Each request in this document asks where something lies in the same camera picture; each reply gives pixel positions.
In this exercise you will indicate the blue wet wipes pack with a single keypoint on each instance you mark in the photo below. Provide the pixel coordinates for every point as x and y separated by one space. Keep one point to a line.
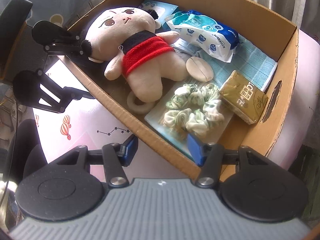
216 39

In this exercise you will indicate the round beige powder puff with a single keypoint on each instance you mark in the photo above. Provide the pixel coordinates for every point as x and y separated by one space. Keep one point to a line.
199 69

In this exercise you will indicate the gold tissue pack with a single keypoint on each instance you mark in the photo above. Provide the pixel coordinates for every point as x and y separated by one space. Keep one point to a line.
243 98

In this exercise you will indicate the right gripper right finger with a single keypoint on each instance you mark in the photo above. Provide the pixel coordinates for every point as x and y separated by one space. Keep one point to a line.
208 157

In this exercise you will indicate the black office chair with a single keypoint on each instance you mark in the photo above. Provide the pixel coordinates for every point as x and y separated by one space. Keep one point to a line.
13 18

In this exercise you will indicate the brown cardboard box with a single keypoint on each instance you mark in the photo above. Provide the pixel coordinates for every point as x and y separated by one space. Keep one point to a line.
273 34

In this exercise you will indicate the green white scrunchie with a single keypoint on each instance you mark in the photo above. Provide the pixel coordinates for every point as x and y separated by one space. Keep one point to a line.
194 109

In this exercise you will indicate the plush doll red outfit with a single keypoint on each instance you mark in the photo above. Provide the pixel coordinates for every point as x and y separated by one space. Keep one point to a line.
126 39

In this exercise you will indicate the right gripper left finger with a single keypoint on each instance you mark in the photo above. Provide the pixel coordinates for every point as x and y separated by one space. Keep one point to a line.
115 157

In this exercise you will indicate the teal checkered towel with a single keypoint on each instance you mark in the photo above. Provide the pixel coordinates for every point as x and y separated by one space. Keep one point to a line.
248 60

